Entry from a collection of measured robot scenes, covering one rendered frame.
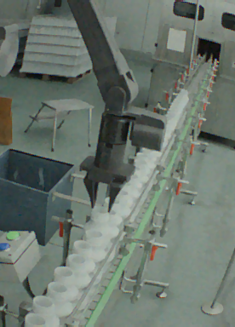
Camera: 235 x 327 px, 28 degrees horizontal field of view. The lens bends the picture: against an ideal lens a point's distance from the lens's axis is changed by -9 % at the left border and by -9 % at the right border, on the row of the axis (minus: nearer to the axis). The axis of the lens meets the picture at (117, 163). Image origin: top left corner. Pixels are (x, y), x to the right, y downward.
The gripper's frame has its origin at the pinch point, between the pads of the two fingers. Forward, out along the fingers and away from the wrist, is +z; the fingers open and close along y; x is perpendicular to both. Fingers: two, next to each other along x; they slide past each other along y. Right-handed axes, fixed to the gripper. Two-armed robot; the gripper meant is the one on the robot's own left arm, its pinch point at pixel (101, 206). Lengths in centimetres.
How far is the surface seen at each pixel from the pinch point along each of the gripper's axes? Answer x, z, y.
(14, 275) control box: 19.3, 12.8, 12.6
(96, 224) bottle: 1.9, 3.6, 0.1
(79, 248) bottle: 10.6, 5.5, 1.0
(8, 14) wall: -1034, 24, 561
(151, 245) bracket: -10.2, 12.3, -11.2
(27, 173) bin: -81, 34, 49
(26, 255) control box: 12.7, 10.6, 12.1
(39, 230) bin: -50, 41, 31
